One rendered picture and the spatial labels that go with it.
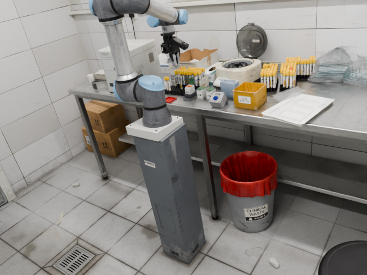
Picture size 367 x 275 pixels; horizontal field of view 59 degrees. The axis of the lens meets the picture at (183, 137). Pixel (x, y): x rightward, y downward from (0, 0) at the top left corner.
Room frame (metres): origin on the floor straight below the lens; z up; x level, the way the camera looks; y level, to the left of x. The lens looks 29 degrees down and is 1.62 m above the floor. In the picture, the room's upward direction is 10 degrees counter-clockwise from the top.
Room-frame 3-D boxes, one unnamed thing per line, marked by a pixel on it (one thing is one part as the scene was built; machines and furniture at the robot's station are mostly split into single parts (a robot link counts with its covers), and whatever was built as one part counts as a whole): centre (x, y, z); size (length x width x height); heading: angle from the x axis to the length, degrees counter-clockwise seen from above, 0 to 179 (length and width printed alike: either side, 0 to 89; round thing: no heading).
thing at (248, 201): (1.66, -0.36, 0.22); 0.38 x 0.37 x 0.44; 49
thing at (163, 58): (2.51, 0.06, 0.94); 0.22 x 0.12 x 0.13; 53
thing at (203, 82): (2.03, -0.11, 0.91); 0.20 x 0.10 x 0.07; 49
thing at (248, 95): (1.60, -0.39, 0.93); 0.13 x 0.13 x 0.10; 49
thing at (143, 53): (2.21, 0.25, 1.03); 0.31 x 0.27 x 0.30; 49
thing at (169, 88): (1.97, -0.02, 0.93); 0.17 x 0.09 x 0.11; 50
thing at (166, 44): (1.97, -0.02, 1.19); 0.09 x 0.08 x 0.12; 50
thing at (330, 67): (1.76, -0.91, 0.97); 0.26 x 0.17 x 0.19; 64
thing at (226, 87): (1.73, -0.31, 0.92); 0.10 x 0.07 x 0.10; 44
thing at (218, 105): (1.65, -0.23, 0.92); 0.13 x 0.07 x 0.08; 139
